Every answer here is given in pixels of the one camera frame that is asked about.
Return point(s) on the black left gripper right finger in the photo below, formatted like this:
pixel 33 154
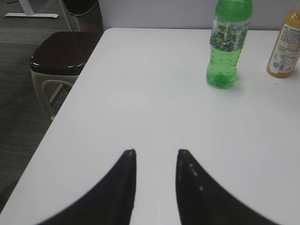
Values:
pixel 202 201

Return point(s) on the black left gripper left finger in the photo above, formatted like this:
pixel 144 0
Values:
pixel 109 202

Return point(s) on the dark brown stool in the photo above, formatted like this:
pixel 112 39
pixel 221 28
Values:
pixel 56 64

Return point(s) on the orange juice bottle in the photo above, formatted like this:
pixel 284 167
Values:
pixel 286 51

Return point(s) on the green plastic soda bottle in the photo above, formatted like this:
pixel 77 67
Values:
pixel 228 34

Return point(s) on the dark office chair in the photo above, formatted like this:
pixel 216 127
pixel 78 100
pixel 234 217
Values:
pixel 80 8

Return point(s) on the white desk leg base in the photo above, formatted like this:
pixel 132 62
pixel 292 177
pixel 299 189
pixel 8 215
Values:
pixel 28 12

